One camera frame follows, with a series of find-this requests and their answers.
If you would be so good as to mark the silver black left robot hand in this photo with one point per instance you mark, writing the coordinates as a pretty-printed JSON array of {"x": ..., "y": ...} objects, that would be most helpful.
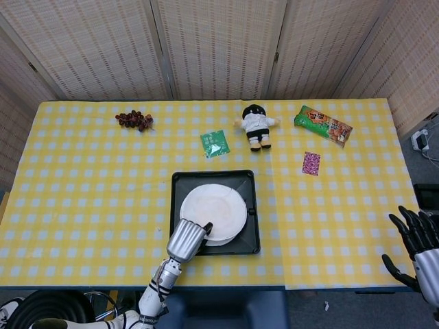
[{"x": 185, "y": 241}]

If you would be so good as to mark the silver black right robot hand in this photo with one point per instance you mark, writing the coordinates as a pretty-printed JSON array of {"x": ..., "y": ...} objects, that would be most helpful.
[{"x": 428, "y": 270}]

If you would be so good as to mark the white paper plate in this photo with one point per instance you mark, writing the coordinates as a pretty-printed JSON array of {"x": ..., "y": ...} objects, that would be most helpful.
[
  {"x": 223, "y": 243},
  {"x": 212, "y": 209}
]

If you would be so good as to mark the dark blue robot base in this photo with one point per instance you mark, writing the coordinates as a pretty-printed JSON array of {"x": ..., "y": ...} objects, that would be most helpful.
[{"x": 226, "y": 310}]

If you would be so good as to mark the black square plastic tray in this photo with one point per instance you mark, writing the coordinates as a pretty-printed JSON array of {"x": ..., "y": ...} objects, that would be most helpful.
[{"x": 249, "y": 236}]

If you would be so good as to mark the green sachet packet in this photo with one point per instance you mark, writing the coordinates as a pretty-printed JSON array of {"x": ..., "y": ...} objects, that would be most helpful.
[{"x": 215, "y": 144}]

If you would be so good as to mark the white paper scrap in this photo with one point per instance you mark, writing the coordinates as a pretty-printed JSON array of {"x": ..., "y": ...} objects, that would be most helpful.
[{"x": 326, "y": 306}]

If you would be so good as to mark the yellow white checkered tablecloth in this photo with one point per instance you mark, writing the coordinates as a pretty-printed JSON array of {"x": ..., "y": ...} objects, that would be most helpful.
[{"x": 326, "y": 219}]

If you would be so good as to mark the white power adapter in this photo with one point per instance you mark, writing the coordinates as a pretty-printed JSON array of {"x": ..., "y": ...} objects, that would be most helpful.
[{"x": 420, "y": 140}]

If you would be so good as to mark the dark red grape bunch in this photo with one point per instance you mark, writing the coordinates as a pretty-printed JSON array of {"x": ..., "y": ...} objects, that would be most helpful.
[{"x": 132, "y": 119}]

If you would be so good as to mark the plush doll white shirt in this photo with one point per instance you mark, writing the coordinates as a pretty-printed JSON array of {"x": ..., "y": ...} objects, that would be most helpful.
[{"x": 255, "y": 123}]

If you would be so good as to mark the purple patterned card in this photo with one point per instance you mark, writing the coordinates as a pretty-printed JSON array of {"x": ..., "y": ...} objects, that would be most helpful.
[{"x": 311, "y": 163}]

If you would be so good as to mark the black ribbed round object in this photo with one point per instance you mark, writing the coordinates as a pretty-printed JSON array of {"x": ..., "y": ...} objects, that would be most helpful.
[{"x": 51, "y": 306}]

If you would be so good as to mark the green orange snack bag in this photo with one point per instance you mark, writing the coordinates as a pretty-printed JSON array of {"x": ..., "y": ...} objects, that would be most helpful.
[{"x": 322, "y": 125}]

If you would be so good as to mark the woven folding screen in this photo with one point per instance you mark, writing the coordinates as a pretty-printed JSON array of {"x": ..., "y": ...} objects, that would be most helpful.
[{"x": 219, "y": 48}]

